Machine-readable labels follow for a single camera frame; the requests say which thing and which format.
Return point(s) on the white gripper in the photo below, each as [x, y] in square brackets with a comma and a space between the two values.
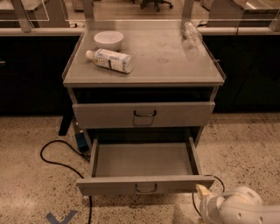
[208, 205]

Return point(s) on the grey drawer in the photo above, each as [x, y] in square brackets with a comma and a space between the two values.
[138, 115]
[143, 168]

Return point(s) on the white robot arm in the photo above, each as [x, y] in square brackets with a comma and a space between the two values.
[241, 205]

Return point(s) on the grey top drawer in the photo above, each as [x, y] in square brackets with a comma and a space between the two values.
[138, 115]

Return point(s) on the grey drawer cabinet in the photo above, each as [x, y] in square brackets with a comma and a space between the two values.
[164, 68]

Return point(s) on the blue power box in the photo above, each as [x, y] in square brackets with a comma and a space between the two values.
[81, 142]

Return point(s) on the white labelled plastic bottle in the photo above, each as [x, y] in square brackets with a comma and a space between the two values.
[116, 61]

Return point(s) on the clear plastic bottle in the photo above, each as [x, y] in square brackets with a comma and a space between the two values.
[192, 34]

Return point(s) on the white bowl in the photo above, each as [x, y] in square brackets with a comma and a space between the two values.
[110, 40]

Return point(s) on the black office chair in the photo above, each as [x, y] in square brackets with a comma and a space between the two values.
[156, 4]

